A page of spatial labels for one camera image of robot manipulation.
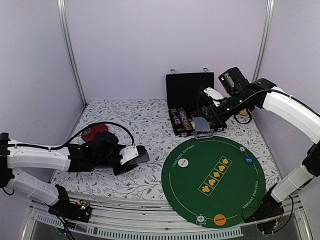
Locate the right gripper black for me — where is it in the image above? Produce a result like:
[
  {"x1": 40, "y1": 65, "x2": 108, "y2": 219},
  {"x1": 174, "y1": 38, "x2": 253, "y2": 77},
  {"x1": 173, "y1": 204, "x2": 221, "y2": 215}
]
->
[{"x1": 206, "y1": 91, "x2": 253, "y2": 127}]

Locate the blue grey cloth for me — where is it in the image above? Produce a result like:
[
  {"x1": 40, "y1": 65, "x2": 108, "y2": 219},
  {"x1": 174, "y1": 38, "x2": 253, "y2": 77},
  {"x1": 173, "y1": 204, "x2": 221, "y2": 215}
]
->
[{"x1": 129, "y1": 152, "x2": 150, "y2": 164}]

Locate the dealt card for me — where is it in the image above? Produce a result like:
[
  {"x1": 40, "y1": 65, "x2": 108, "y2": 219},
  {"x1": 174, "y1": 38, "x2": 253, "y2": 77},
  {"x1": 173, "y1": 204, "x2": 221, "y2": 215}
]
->
[{"x1": 193, "y1": 117, "x2": 210, "y2": 132}]

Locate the white dealer button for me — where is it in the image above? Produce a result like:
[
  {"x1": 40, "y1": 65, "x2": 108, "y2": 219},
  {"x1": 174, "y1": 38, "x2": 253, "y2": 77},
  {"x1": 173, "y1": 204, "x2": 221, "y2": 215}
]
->
[{"x1": 178, "y1": 158, "x2": 189, "y2": 168}]

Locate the blue small blind button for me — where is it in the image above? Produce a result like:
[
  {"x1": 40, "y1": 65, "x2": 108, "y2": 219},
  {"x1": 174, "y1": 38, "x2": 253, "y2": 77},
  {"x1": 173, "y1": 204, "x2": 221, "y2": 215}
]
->
[{"x1": 244, "y1": 156, "x2": 254, "y2": 165}]

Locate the green white poker chip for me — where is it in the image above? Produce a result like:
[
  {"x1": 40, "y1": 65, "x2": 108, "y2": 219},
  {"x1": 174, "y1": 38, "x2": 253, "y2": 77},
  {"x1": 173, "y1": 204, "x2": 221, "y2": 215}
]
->
[{"x1": 195, "y1": 214, "x2": 207, "y2": 226}]

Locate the orange big blind button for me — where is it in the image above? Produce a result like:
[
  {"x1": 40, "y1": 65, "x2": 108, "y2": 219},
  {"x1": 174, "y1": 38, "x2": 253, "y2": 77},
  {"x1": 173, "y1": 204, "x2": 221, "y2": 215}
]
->
[{"x1": 213, "y1": 214, "x2": 227, "y2": 227}]

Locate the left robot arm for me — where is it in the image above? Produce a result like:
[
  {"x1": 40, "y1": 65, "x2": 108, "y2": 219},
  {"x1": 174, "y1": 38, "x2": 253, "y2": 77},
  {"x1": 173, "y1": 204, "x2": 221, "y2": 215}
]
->
[{"x1": 0, "y1": 131, "x2": 150, "y2": 217}]

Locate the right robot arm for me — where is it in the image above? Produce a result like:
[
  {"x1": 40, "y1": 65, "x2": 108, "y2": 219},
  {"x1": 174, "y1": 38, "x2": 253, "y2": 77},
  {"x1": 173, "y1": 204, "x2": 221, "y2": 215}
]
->
[{"x1": 110, "y1": 65, "x2": 320, "y2": 201}]

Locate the poker chip row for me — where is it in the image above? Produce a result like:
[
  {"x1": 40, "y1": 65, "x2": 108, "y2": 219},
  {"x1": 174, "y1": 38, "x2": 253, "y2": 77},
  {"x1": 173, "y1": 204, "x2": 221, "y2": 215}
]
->
[
  {"x1": 178, "y1": 107, "x2": 193, "y2": 131},
  {"x1": 200, "y1": 105, "x2": 212, "y2": 118},
  {"x1": 170, "y1": 108, "x2": 185, "y2": 132}
]

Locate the woven bamboo tray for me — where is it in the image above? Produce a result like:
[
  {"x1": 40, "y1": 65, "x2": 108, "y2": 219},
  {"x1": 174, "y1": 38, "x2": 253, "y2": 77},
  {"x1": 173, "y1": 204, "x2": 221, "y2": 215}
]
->
[{"x1": 239, "y1": 109, "x2": 253, "y2": 116}]

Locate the poker chip row far left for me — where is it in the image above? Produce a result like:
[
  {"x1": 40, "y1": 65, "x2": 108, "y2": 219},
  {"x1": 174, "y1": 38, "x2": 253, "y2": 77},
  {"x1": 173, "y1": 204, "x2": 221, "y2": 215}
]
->
[{"x1": 170, "y1": 108, "x2": 185, "y2": 132}]

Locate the black poker chip case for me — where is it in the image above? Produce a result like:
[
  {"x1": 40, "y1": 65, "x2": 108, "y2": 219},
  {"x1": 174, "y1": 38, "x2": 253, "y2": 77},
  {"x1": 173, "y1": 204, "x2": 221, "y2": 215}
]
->
[{"x1": 165, "y1": 69, "x2": 227, "y2": 137}]

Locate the red floral plate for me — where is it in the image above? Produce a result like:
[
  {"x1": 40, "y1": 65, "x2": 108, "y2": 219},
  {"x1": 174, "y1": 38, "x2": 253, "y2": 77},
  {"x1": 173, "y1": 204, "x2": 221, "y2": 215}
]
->
[{"x1": 81, "y1": 124, "x2": 109, "y2": 142}]

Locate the green round poker mat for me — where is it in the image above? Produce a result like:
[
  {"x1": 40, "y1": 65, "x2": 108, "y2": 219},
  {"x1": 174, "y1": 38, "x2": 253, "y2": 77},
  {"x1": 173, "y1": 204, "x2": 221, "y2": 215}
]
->
[{"x1": 161, "y1": 136, "x2": 266, "y2": 229}]

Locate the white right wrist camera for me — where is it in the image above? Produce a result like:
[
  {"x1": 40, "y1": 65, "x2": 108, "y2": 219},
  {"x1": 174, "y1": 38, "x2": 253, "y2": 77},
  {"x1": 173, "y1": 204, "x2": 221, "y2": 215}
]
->
[{"x1": 203, "y1": 87, "x2": 224, "y2": 107}]

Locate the front aluminium rail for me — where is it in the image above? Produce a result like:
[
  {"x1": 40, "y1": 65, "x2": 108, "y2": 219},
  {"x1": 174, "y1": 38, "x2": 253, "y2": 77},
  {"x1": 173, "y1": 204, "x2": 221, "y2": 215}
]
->
[{"x1": 21, "y1": 194, "x2": 313, "y2": 240}]

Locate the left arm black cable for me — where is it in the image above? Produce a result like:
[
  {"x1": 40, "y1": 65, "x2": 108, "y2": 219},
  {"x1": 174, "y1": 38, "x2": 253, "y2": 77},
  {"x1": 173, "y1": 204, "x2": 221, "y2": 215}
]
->
[{"x1": 9, "y1": 121, "x2": 136, "y2": 151}]

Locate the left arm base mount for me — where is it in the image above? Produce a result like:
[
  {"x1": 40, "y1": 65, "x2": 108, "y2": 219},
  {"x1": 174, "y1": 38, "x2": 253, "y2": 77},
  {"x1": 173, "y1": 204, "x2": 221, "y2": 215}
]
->
[{"x1": 48, "y1": 184, "x2": 93, "y2": 223}]

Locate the right aluminium frame post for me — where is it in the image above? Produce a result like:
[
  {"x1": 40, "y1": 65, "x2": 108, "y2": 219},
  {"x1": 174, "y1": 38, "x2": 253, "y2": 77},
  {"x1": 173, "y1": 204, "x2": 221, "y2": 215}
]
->
[{"x1": 251, "y1": 0, "x2": 275, "y2": 81}]

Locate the aluminium frame post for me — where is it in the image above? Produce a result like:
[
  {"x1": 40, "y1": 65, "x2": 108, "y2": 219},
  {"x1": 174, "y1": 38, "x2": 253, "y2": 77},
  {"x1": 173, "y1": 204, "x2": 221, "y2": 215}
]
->
[
  {"x1": 251, "y1": 0, "x2": 275, "y2": 81},
  {"x1": 56, "y1": 0, "x2": 88, "y2": 107}
]

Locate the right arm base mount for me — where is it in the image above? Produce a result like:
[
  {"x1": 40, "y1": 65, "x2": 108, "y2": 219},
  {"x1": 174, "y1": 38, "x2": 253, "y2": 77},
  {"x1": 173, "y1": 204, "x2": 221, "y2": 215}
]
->
[{"x1": 241, "y1": 184, "x2": 294, "y2": 236}]

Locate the left aluminium frame post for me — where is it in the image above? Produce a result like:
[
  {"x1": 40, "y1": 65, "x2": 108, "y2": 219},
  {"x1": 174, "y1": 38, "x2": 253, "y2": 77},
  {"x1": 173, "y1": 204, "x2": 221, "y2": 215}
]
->
[{"x1": 56, "y1": 0, "x2": 88, "y2": 107}]

